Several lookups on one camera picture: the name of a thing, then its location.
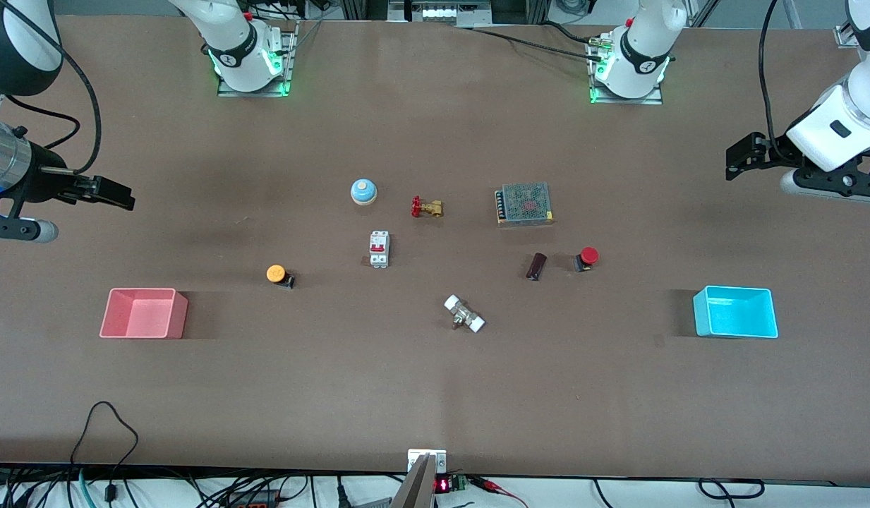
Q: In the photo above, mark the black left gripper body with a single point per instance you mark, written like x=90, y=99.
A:
x=768, y=151

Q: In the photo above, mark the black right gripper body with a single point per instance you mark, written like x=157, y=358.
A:
x=38, y=176

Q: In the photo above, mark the red push button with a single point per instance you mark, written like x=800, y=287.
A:
x=589, y=255

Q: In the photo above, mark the yellow push button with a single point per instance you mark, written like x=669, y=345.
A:
x=276, y=273

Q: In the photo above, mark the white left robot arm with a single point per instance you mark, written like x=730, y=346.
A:
x=643, y=63

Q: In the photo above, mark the pink plastic box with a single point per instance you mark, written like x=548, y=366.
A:
x=124, y=324

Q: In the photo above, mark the cyan plastic box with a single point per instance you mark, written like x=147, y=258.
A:
x=738, y=317

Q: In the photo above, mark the metal mesh power supply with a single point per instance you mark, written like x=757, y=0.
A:
x=526, y=204

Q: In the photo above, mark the dark brown cylinder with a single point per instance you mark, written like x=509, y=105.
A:
x=536, y=266

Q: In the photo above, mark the blue call bell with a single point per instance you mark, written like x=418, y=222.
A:
x=363, y=190

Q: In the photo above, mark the white circuit breaker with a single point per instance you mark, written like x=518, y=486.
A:
x=379, y=248

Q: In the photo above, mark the metal fitting white caps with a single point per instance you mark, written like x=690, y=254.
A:
x=464, y=314

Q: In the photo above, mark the black power strip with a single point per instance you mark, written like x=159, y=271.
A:
x=255, y=499

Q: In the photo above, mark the red LED display module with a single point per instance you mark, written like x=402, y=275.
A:
x=443, y=485

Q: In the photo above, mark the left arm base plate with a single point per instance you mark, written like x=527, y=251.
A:
x=625, y=101

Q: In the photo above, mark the aluminium corner bracket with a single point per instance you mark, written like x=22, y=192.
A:
x=845, y=35

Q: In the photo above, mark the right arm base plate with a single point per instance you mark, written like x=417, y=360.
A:
x=255, y=93

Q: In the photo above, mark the white metal mounting bracket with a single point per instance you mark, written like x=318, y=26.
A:
x=439, y=460

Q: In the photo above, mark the grey camera mount bar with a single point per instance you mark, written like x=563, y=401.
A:
x=415, y=490

